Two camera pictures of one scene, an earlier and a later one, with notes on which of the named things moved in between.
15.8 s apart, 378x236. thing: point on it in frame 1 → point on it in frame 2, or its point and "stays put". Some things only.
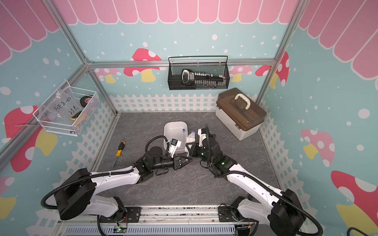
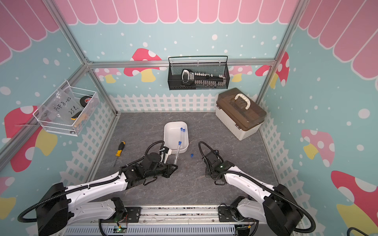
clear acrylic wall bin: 68,111 stays put
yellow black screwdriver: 118,153 stays put
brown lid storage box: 238,114 stays put
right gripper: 194,149 → 207,173
